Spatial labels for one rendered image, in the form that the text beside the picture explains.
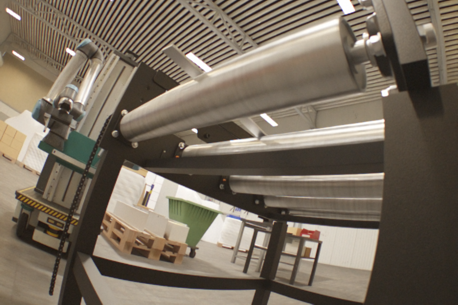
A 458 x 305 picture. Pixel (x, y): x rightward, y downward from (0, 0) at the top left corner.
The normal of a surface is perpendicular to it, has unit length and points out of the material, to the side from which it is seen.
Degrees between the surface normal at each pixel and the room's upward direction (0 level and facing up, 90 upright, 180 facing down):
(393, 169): 90
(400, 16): 90
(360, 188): 126
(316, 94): 177
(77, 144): 90
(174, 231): 90
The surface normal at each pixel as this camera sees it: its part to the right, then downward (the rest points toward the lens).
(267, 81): -0.65, 0.35
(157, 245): 0.69, -0.11
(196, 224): 0.52, -0.01
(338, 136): -0.66, -0.50
